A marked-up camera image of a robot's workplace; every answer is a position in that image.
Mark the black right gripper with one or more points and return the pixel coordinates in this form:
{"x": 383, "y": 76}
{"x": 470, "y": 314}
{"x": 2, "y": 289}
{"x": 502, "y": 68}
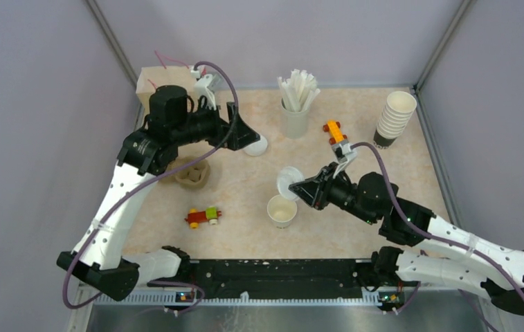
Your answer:
{"x": 315, "y": 189}

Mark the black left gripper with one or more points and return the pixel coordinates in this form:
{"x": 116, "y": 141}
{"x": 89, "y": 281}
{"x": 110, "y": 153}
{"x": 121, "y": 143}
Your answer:
{"x": 241, "y": 134}

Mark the white plastic cup lid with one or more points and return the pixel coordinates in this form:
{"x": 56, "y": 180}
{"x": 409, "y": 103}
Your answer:
{"x": 287, "y": 176}

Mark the white paper cup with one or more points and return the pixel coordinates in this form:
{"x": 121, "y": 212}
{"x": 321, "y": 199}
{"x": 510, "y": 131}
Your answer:
{"x": 281, "y": 211}

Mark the brown pulp cup carrier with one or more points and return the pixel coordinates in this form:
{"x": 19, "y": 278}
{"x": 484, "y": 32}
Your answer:
{"x": 194, "y": 177}

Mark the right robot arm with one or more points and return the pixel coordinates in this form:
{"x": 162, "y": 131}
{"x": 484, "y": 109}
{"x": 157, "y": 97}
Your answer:
{"x": 426, "y": 248}

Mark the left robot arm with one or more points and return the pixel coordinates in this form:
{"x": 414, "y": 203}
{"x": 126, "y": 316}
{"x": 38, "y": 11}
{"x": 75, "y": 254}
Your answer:
{"x": 174, "y": 120}

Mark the stack of white lids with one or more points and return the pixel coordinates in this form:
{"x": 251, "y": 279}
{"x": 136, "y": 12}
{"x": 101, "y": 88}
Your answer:
{"x": 257, "y": 148}

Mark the white straw holder cup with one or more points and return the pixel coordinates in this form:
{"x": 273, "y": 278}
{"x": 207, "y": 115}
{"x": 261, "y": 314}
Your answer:
{"x": 293, "y": 125}

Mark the orange toy car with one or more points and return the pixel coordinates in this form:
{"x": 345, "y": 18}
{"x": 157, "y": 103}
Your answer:
{"x": 333, "y": 128}

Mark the red green toy car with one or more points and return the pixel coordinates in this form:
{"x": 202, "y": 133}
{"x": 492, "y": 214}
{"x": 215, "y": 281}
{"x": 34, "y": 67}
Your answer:
{"x": 209, "y": 215}

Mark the paper cakes gift bag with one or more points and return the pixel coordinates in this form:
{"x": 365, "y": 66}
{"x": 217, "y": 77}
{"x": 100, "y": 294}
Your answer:
{"x": 168, "y": 72}

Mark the stack of paper cups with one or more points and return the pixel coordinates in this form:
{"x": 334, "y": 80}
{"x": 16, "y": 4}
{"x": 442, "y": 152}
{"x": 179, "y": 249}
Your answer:
{"x": 396, "y": 114}

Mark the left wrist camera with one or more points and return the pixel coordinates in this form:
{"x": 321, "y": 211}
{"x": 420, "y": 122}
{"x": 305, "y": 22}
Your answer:
{"x": 204, "y": 87}

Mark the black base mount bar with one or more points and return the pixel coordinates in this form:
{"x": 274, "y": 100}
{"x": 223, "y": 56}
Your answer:
{"x": 284, "y": 278}

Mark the aluminium frame rail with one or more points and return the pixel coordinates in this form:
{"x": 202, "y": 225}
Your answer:
{"x": 437, "y": 159}

